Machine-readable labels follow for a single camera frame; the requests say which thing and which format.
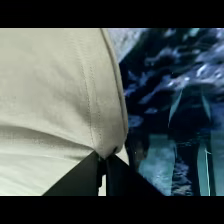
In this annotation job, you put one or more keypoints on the beige garment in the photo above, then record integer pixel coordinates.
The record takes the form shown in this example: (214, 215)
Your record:
(50, 100)

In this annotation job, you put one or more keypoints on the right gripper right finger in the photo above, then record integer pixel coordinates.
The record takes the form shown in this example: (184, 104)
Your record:
(128, 181)

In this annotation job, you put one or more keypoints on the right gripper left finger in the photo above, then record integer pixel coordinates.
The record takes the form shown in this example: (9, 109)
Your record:
(80, 181)

